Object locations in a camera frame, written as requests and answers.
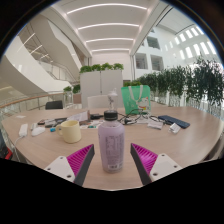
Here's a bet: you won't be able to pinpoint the clear shaker bottle white lid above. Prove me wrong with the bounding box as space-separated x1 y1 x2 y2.
105 88 118 113

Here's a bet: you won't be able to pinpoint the white computer mouse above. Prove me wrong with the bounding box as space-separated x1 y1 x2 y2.
31 126 46 137

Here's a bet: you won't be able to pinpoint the white labelled packet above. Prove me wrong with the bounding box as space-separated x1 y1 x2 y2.
168 122 182 135

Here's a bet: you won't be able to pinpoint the white cabinet topped with plants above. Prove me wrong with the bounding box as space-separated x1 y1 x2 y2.
79 62 125 109

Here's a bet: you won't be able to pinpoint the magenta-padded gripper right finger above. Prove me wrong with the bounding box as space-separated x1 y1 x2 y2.
130 143 184 186

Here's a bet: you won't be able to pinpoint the black and red chair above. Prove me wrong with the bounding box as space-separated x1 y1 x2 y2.
0 133 14 160

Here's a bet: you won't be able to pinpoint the black notebook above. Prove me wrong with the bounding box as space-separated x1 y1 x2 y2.
53 117 68 126

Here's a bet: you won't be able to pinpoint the white chair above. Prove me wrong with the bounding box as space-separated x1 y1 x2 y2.
87 94 109 109

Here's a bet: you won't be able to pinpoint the row of green hedge plants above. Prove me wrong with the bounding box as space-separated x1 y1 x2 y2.
123 56 224 114

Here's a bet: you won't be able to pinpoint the purple drink bottle black cap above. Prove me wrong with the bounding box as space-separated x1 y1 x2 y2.
97 109 126 174

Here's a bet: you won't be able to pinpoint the green tote bag cat print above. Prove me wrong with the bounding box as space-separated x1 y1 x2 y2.
120 84 152 116

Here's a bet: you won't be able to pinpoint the green potted plant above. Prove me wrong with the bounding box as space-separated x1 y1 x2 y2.
63 84 82 104

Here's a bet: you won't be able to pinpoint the white power strip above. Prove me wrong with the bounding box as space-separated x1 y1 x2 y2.
18 123 29 138

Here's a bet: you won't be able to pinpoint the black office chair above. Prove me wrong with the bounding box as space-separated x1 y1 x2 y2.
45 100 64 111

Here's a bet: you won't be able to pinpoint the white printed booklet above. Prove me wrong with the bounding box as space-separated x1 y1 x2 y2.
66 110 91 123

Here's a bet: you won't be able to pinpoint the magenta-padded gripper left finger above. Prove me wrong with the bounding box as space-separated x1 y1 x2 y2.
43 143 96 187

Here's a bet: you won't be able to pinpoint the tangled black cables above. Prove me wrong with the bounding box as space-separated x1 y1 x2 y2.
117 108 164 126

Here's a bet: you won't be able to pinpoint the cream yellow mug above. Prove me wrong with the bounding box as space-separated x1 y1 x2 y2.
55 119 82 144

